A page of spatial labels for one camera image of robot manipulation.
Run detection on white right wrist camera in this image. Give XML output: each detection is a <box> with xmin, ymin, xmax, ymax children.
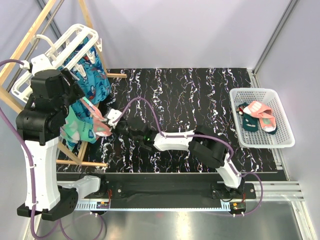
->
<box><xmin>105</xmin><ymin>108</ymin><xmax>122</xmax><ymax>129</ymax></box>

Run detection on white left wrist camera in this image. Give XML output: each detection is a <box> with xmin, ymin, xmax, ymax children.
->
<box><xmin>19</xmin><ymin>54</ymin><xmax>55</xmax><ymax>75</ymax></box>

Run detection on white plastic clip hanger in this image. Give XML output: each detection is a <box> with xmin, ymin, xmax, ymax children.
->
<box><xmin>11</xmin><ymin>23</ymin><xmax>102</xmax><ymax>103</ymax></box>

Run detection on coral pink sock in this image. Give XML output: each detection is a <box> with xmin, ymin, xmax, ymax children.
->
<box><xmin>243</xmin><ymin>101</ymin><xmax>273</xmax><ymax>119</ymax></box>
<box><xmin>80</xmin><ymin>97</ymin><xmax>112</xmax><ymax>137</ymax></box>

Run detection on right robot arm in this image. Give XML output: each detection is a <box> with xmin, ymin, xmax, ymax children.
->
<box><xmin>108</xmin><ymin>119</ymin><xmax>245</xmax><ymax>199</ymax></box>

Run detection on blue sea-print sock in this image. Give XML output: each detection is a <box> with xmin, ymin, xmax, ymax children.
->
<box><xmin>62</xmin><ymin>37</ymin><xmax>111</xmax><ymax>123</ymax></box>

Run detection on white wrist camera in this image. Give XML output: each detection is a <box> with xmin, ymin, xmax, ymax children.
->
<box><xmin>19</xmin><ymin>54</ymin><xmax>55</xmax><ymax>75</ymax></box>
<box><xmin>105</xmin><ymin>108</ymin><xmax>122</xmax><ymax>129</ymax></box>

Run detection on wooden drying rack frame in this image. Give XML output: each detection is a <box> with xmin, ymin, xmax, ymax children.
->
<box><xmin>0</xmin><ymin>0</ymin><xmax>129</xmax><ymax>168</ymax></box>

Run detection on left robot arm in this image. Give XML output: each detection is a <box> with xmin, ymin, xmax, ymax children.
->
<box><xmin>15</xmin><ymin>68</ymin><xmax>108</xmax><ymax>222</ymax></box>

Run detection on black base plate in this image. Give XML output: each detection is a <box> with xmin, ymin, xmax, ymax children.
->
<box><xmin>57</xmin><ymin>172</ymin><xmax>256</xmax><ymax>210</ymax></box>

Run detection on white cable duct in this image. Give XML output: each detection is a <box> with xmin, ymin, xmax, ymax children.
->
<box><xmin>75</xmin><ymin>200</ymin><xmax>231</xmax><ymax>212</ymax></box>

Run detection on white plastic basket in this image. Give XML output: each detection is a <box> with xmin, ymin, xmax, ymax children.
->
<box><xmin>229</xmin><ymin>88</ymin><xmax>295</xmax><ymax>149</ymax></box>

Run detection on mint green sock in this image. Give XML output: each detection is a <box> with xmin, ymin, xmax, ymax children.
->
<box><xmin>60</xmin><ymin>106</ymin><xmax>98</xmax><ymax>151</ymax></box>

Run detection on metal hanging rod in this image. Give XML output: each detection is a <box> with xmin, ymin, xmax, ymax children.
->
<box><xmin>6</xmin><ymin>0</ymin><xmax>64</xmax><ymax>92</ymax></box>

